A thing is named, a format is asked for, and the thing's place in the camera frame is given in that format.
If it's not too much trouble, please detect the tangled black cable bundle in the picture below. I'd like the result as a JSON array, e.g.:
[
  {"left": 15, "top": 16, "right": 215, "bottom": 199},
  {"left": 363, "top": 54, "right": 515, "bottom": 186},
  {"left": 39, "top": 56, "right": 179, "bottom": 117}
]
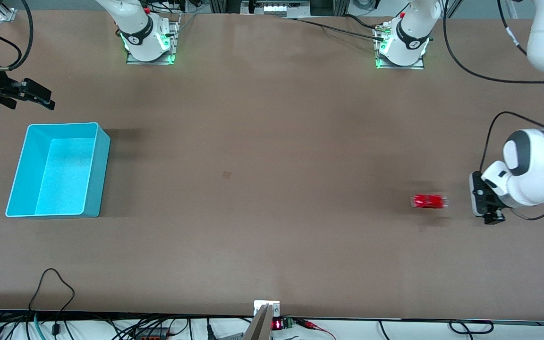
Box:
[{"left": 0, "top": 311, "right": 254, "bottom": 340}]

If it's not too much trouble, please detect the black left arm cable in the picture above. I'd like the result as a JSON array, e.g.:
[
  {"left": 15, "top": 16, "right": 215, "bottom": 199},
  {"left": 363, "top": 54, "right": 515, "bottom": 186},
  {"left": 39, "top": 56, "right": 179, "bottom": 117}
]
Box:
[{"left": 442, "top": 0, "right": 544, "bottom": 221}]

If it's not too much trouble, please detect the long black table cable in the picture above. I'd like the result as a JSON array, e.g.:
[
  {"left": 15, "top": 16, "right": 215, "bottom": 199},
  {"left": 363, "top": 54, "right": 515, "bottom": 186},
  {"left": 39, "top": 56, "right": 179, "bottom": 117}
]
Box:
[{"left": 281, "top": 17, "right": 387, "bottom": 42}]

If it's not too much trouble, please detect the blue plastic box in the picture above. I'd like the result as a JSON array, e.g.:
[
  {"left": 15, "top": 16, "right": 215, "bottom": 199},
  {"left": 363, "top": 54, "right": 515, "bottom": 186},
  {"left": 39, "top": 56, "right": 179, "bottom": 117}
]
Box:
[{"left": 6, "top": 122, "right": 111, "bottom": 219}]

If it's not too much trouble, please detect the black orange power strip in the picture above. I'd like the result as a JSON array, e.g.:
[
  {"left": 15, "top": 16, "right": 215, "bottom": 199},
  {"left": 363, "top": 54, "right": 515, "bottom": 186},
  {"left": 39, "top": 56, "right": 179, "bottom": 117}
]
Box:
[{"left": 135, "top": 328, "right": 170, "bottom": 340}]

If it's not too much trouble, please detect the aluminium frame with lights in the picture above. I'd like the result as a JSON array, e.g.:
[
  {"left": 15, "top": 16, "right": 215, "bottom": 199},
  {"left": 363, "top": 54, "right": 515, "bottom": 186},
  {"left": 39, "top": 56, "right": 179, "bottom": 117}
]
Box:
[{"left": 208, "top": 0, "right": 350, "bottom": 18}]

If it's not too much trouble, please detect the red clip lead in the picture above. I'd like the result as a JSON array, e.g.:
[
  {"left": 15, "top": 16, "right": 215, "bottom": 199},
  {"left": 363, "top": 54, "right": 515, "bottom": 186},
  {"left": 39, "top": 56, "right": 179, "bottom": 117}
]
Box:
[{"left": 296, "top": 320, "right": 336, "bottom": 340}]

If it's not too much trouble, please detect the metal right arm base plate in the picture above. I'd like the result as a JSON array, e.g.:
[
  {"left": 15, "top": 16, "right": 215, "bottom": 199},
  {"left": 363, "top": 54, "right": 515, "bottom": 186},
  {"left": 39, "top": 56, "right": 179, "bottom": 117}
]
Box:
[{"left": 127, "top": 14, "right": 180, "bottom": 65}]

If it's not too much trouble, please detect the short black table cable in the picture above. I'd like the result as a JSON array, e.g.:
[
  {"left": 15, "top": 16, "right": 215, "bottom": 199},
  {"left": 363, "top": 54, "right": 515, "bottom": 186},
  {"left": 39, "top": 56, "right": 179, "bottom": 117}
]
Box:
[{"left": 345, "top": 14, "right": 381, "bottom": 30}]

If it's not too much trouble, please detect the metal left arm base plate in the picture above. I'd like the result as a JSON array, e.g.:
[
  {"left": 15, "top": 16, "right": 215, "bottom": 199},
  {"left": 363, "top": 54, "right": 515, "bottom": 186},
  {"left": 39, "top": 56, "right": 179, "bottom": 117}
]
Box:
[{"left": 375, "top": 24, "right": 426, "bottom": 70}]

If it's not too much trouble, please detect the red beetle toy car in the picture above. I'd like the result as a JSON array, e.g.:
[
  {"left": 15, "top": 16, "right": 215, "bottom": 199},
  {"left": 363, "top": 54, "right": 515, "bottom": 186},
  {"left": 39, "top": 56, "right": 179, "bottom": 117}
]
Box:
[{"left": 410, "top": 194, "right": 449, "bottom": 210}]

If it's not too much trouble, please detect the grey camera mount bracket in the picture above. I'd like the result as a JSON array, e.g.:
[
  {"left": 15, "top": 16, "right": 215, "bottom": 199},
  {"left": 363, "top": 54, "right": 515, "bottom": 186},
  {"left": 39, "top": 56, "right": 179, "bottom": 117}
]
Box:
[{"left": 243, "top": 300, "right": 281, "bottom": 340}]

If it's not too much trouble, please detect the black looped cable with ferrite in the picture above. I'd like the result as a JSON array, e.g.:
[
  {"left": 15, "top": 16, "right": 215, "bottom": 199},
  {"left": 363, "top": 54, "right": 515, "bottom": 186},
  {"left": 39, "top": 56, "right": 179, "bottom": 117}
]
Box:
[{"left": 29, "top": 268, "right": 75, "bottom": 337}]

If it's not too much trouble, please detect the black coiled cable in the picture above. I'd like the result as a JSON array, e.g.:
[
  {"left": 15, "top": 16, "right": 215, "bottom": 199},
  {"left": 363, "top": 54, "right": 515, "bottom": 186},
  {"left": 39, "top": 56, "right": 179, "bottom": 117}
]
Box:
[{"left": 449, "top": 320, "right": 494, "bottom": 334}]

